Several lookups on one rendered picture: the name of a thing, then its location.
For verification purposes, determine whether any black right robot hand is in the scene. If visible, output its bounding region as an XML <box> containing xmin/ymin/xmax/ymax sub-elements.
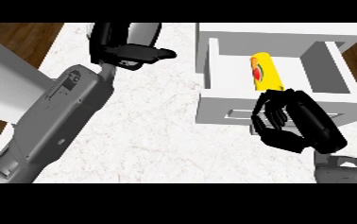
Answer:
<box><xmin>250</xmin><ymin>88</ymin><xmax>348</xmax><ymax>155</ymax></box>

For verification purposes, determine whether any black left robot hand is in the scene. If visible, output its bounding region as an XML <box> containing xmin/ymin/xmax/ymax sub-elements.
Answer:
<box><xmin>89</xmin><ymin>22</ymin><xmax>179</xmax><ymax>72</ymax></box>

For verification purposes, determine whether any white open drawer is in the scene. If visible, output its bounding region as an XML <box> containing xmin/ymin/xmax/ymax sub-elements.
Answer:
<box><xmin>205</xmin><ymin>37</ymin><xmax>357</xmax><ymax>99</ymax></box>

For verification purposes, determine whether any white drawer front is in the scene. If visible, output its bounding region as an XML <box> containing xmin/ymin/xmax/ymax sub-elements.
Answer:
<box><xmin>193</xmin><ymin>89</ymin><xmax>357</xmax><ymax>129</ymax></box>

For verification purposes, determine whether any pale grey appliance block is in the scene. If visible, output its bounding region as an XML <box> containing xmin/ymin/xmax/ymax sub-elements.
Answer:
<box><xmin>0</xmin><ymin>43</ymin><xmax>56</xmax><ymax>126</ymax></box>

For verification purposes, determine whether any white cabinet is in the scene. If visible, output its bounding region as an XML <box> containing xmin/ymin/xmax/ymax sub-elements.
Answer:
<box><xmin>193</xmin><ymin>22</ymin><xmax>357</xmax><ymax>75</ymax></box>

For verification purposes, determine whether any white drawer handle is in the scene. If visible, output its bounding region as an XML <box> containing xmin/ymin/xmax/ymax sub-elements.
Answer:
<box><xmin>224</xmin><ymin>108</ymin><xmax>345</xmax><ymax>122</ymax></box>

